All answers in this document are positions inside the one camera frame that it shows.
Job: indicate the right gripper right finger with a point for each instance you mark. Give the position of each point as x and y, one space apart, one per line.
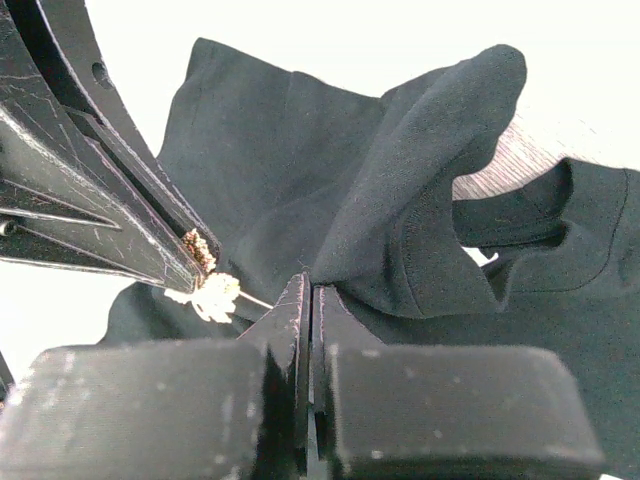
350 380

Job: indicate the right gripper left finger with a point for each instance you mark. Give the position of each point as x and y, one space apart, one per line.
285 332

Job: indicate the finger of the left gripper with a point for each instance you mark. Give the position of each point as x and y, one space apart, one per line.
64 203
62 43

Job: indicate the red gold brooch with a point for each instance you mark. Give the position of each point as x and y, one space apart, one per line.
214 298

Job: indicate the black t-shirt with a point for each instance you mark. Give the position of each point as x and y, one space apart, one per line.
512 322

